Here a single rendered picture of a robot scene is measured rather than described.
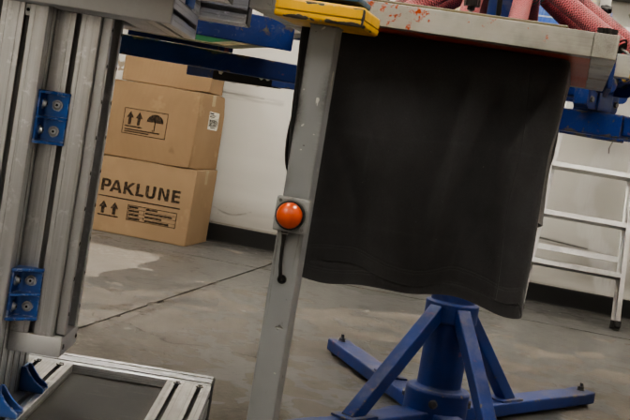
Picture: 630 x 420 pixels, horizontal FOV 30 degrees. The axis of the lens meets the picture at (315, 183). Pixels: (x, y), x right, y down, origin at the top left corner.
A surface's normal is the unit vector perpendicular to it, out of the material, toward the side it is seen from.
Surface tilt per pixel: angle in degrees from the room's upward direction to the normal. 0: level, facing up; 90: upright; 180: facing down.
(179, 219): 90
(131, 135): 90
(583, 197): 90
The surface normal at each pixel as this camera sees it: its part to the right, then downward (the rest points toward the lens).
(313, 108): -0.22, 0.02
